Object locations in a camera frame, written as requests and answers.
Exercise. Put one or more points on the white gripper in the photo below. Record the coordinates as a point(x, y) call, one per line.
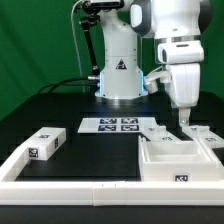
point(184, 88)

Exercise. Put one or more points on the white door panel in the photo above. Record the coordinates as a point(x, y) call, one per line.
point(158, 134)
point(204, 133)

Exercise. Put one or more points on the white cabinet body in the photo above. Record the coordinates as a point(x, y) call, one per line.
point(178, 161)

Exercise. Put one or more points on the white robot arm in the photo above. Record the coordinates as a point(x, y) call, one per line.
point(174, 27)

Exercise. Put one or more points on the white block with markers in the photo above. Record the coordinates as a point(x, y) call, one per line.
point(45, 142)

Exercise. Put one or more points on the white U-shaped fence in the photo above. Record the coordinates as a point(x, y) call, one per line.
point(13, 192)

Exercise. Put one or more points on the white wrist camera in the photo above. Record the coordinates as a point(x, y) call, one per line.
point(150, 80)

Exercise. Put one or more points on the white marker base plate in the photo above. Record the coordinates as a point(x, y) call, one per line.
point(116, 125)

